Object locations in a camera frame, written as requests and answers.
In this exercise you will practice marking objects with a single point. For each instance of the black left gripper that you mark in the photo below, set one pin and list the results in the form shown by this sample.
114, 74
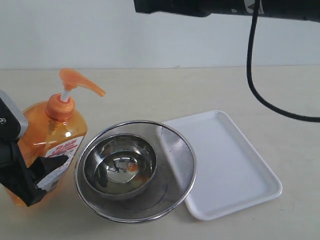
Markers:
22, 180

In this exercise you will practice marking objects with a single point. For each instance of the orange pump soap bottle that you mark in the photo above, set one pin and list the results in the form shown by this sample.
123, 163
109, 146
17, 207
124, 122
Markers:
56, 128

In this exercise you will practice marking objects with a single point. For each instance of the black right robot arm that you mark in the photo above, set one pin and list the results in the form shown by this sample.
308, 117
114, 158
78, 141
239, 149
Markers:
302, 10

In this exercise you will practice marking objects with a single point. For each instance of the small stainless steel bowl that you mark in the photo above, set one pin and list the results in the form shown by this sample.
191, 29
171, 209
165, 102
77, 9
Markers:
120, 167

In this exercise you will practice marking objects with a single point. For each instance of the steel mesh colander basket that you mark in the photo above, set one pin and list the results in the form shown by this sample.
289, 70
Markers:
163, 195

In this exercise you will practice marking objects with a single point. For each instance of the white rectangular plastic tray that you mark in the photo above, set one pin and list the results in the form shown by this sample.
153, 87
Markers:
231, 175

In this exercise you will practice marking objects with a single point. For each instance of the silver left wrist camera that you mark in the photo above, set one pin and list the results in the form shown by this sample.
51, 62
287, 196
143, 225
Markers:
13, 123

